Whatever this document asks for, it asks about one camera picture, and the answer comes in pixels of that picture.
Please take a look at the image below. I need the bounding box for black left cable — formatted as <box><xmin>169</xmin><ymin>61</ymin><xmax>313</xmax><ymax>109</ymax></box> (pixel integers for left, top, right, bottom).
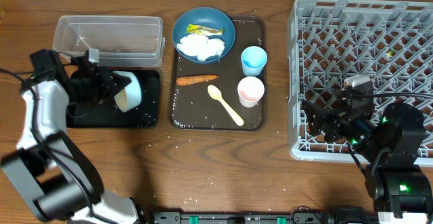
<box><xmin>0</xmin><ymin>66</ymin><xmax>45</xmax><ymax>93</ymax></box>

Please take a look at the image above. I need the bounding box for brown serving tray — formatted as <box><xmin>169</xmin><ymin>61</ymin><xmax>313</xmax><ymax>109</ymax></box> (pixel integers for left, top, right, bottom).
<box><xmin>168</xmin><ymin>16</ymin><xmax>267</xmax><ymax>131</ymax></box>

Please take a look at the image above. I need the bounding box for white tissue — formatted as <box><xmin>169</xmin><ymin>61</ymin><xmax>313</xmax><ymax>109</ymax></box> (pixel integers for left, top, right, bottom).
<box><xmin>176</xmin><ymin>35</ymin><xmax>225</xmax><ymax>62</ymax></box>

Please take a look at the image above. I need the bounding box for grey dishwasher rack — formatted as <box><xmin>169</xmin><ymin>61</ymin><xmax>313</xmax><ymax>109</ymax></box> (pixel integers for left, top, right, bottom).
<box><xmin>287</xmin><ymin>0</ymin><xmax>432</xmax><ymax>167</ymax></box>

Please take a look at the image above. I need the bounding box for dark blue plate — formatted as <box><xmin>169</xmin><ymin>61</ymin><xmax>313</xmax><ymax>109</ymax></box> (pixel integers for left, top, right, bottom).
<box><xmin>172</xmin><ymin>7</ymin><xmax>236</xmax><ymax>64</ymax></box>

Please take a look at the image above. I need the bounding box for yellow snack wrapper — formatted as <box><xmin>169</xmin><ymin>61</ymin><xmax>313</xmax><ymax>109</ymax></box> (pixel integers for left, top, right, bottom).
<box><xmin>185</xmin><ymin>24</ymin><xmax>224</xmax><ymax>36</ymax></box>

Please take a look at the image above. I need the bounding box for light blue bowl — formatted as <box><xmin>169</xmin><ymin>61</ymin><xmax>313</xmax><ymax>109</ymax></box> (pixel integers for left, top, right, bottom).
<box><xmin>114</xmin><ymin>71</ymin><xmax>142</xmax><ymax>112</ymax></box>

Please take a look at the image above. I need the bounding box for orange carrot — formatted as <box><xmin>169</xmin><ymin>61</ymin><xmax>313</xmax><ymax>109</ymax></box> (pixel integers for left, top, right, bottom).
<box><xmin>176</xmin><ymin>74</ymin><xmax>219</xmax><ymax>86</ymax></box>

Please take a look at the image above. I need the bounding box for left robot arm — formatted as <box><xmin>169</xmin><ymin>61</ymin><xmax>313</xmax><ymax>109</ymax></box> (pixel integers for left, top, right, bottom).
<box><xmin>1</xmin><ymin>49</ymin><xmax>151</xmax><ymax>223</ymax></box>

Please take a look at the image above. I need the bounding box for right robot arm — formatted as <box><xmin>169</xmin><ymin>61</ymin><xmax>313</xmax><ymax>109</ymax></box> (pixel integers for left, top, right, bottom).
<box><xmin>301</xmin><ymin>89</ymin><xmax>432</xmax><ymax>223</ymax></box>

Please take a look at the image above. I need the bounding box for black right cable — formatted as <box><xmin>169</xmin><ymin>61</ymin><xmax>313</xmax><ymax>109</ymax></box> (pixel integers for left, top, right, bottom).
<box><xmin>346</xmin><ymin>91</ymin><xmax>433</xmax><ymax>102</ymax></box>

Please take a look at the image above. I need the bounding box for black cable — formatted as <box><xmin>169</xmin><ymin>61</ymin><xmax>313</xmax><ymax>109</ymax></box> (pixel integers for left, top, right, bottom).
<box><xmin>0</xmin><ymin>66</ymin><xmax>45</xmax><ymax>93</ymax></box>
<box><xmin>346</xmin><ymin>91</ymin><xmax>433</xmax><ymax>102</ymax></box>

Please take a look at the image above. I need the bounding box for pink cup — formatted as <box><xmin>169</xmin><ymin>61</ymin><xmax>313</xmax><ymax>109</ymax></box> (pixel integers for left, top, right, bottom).
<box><xmin>237</xmin><ymin>76</ymin><xmax>265</xmax><ymax>108</ymax></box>

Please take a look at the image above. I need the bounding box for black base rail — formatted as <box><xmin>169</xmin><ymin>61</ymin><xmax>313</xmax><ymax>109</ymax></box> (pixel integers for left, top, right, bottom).
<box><xmin>152</xmin><ymin>207</ymin><xmax>379</xmax><ymax>224</ymax></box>

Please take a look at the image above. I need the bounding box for white rice pile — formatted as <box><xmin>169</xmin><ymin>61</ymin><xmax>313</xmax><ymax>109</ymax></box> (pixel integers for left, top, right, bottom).
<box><xmin>114</xmin><ymin>89</ymin><xmax>129</xmax><ymax>112</ymax></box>

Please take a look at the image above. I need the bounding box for black waste tray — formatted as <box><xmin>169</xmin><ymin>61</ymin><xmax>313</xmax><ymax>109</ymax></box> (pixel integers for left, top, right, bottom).
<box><xmin>66</xmin><ymin>70</ymin><xmax>160</xmax><ymax>128</ymax></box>

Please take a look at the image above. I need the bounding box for clear plastic bin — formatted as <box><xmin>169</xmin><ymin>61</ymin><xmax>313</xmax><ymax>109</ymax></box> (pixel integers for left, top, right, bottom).
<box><xmin>52</xmin><ymin>16</ymin><xmax>165</xmax><ymax>68</ymax></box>

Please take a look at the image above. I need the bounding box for light blue cup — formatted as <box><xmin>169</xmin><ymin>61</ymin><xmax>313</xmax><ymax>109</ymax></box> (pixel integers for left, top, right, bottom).
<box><xmin>241</xmin><ymin>46</ymin><xmax>268</xmax><ymax>76</ymax></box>

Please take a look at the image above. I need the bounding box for yellow plastic spoon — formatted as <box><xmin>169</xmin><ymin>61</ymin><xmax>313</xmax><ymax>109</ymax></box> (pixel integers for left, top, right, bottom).
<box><xmin>207</xmin><ymin>85</ymin><xmax>244</xmax><ymax>126</ymax></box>

